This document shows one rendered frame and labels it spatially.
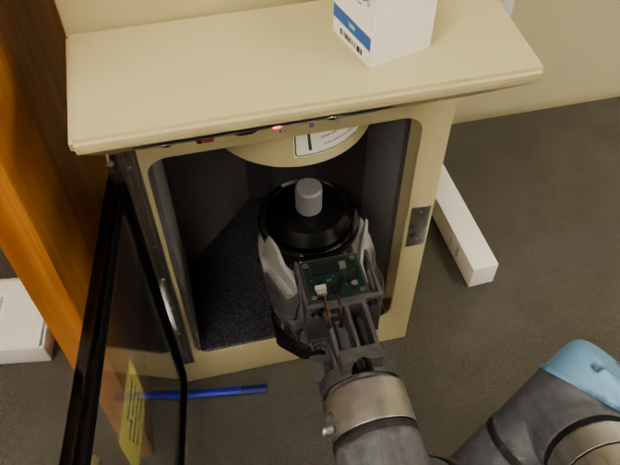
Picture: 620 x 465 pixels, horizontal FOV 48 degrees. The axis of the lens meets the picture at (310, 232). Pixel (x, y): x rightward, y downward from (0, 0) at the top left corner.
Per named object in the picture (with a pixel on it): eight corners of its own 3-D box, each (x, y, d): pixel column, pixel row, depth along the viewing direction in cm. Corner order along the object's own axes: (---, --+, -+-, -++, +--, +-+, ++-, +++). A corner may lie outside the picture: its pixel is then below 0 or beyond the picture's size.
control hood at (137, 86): (95, 134, 57) (61, 33, 49) (464, 77, 62) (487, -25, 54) (101, 243, 50) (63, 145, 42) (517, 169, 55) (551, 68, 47)
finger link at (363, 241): (385, 189, 71) (373, 260, 66) (380, 225, 76) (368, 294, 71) (354, 184, 72) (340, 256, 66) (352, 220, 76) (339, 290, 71)
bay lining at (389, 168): (175, 208, 103) (125, 2, 76) (342, 180, 107) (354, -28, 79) (196, 351, 89) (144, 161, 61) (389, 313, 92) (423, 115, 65)
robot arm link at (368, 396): (412, 443, 62) (324, 463, 61) (397, 397, 65) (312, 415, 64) (423, 408, 56) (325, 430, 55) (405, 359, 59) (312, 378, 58)
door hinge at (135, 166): (175, 364, 90) (104, 154, 59) (195, 361, 91) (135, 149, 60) (176, 375, 89) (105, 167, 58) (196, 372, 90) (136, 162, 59)
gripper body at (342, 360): (368, 242, 65) (408, 353, 58) (363, 292, 72) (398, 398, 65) (289, 257, 64) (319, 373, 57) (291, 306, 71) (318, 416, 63)
